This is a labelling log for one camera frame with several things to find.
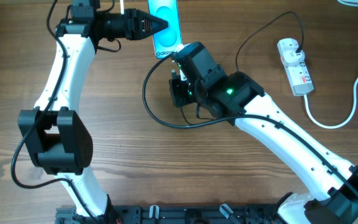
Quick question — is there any white power strip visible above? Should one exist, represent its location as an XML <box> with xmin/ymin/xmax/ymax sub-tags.
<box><xmin>277</xmin><ymin>38</ymin><xmax>314</xmax><ymax>96</ymax></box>

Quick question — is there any white power strip cord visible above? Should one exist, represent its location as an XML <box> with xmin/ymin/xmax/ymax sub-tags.
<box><xmin>303</xmin><ymin>2</ymin><xmax>358</xmax><ymax>130</ymax></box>

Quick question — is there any black USB charger cable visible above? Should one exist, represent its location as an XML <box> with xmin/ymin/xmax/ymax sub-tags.
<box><xmin>178</xmin><ymin>11</ymin><xmax>305</xmax><ymax>125</ymax></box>

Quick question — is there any white charger plug adapter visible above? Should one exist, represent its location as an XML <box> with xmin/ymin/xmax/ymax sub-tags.
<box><xmin>281</xmin><ymin>50</ymin><xmax>305</xmax><ymax>67</ymax></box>

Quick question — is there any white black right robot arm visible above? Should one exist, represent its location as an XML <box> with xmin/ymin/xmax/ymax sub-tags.
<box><xmin>171</xmin><ymin>42</ymin><xmax>358</xmax><ymax>223</ymax></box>

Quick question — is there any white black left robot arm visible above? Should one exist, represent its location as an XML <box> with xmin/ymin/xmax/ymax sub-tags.
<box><xmin>18</xmin><ymin>1</ymin><xmax>168</xmax><ymax>223</ymax></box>

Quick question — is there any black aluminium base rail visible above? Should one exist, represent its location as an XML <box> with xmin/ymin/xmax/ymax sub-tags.
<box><xmin>55</xmin><ymin>203</ymin><xmax>285</xmax><ymax>224</ymax></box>

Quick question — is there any blue screen Galaxy smartphone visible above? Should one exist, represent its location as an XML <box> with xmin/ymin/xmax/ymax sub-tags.
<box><xmin>147</xmin><ymin>0</ymin><xmax>183</xmax><ymax>59</ymax></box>

